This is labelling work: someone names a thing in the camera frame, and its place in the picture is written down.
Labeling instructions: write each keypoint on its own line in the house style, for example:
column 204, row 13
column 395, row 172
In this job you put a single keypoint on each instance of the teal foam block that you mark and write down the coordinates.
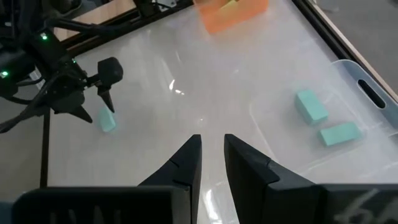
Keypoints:
column 107, row 121
column 311, row 106
column 339, row 133

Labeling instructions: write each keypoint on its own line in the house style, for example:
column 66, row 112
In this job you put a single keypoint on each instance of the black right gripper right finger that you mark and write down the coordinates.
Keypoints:
column 255, row 186

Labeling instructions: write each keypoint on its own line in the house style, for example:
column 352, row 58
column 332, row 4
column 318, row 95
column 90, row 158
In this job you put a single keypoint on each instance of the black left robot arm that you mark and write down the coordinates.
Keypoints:
column 15, row 21

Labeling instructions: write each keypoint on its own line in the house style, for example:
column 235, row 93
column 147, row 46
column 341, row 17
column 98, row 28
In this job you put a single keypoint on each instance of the clear plastic bin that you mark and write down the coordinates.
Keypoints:
column 357, row 93

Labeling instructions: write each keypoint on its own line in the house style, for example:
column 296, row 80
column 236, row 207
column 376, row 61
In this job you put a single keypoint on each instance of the orange translucent plastic bin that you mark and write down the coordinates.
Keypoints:
column 236, row 15

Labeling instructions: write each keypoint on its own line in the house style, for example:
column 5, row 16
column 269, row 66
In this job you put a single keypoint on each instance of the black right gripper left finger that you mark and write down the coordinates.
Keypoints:
column 186, row 168

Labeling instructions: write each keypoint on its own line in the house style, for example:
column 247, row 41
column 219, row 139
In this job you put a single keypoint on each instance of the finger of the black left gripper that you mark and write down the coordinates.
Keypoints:
column 77, row 112
column 110, row 71

